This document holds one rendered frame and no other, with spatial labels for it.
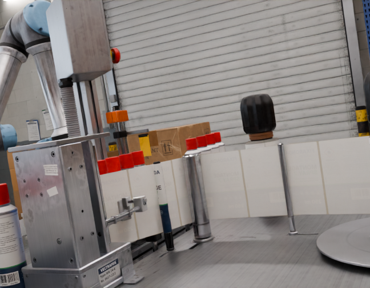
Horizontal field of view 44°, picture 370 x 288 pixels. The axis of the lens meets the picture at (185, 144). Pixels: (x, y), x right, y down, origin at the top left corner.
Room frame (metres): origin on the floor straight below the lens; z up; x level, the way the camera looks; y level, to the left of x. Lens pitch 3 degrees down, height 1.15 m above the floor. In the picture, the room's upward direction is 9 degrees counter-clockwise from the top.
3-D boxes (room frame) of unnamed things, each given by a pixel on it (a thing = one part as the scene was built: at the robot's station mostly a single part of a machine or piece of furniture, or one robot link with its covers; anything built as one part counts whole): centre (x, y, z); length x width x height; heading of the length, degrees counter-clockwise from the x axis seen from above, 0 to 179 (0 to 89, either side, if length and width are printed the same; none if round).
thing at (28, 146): (0.79, 0.21, 1.14); 0.14 x 0.11 x 0.01; 152
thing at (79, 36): (1.16, 0.22, 1.38); 0.17 x 0.10 x 0.19; 27
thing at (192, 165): (1.00, -0.01, 0.97); 0.05 x 0.05 x 0.19
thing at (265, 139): (1.14, -0.19, 1.03); 0.09 x 0.09 x 0.30
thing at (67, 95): (1.11, 0.26, 1.18); 0.04 x 0.04 x 0.21
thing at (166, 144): (1.96, 0.05, 0.99); 0.30 x 0.24 x 0.27; 152
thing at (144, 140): (1.22, 0.10, 1.09); 0.03 x 0.01 x 0.06; 62
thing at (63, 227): (0.79, 0.21, 1.01); 0.14 x 0.13 x 0.26; 152
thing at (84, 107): (1.24, 0.24, 1.16); 0.04 x 0.04 x 0.67; 62
